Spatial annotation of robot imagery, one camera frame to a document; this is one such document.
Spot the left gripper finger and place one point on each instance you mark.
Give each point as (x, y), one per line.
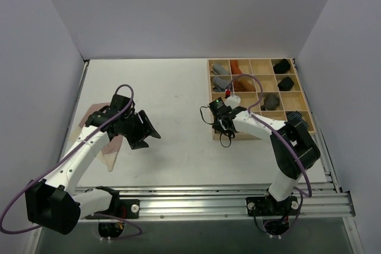
(138, 144)
(148, 128)

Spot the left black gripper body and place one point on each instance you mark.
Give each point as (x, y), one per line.
(138, 131)

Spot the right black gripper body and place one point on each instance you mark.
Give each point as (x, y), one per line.
(220, 120)

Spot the pink underwear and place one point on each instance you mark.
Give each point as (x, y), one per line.
(109, 153)

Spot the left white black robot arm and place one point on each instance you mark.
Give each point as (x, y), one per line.
(52, 202)

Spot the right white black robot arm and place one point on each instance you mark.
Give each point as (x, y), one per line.
(294, 149)

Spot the grey striped rolled cloth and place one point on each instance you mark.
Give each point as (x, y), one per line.
(220, 84)

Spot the orange rolled cloth lower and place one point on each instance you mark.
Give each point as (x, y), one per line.
(242, 85)

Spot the orange rolled cloth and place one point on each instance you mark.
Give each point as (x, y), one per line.
(242, 85)
(234, 66)

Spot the dark grey rolled cloth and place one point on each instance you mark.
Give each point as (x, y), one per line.
(270, 103)

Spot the orange rolled cloth upper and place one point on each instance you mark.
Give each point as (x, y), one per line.
(234, 66)

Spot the wooden compartment tray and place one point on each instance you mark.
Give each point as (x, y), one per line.
(259, 72)

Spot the blue striped rolled cloth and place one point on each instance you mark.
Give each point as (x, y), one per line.
(296, 117)

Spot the black rolled cloth lower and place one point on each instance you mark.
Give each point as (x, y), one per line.
(286, 84)

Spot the black rolled cloth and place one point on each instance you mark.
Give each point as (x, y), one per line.
(281, 66)
(286, 84)

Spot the black rolled cloth upper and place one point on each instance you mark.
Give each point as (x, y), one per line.
(281, 66)

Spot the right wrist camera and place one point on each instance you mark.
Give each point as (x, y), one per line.
(221, 105)

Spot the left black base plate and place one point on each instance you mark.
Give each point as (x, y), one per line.
(128, 208)

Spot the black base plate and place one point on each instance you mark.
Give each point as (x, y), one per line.
(128, 208)
(267, 206)

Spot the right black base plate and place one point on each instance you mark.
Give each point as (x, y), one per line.
(267, 206)

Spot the aluminium frame rail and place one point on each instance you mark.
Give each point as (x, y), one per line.
(227, 202)

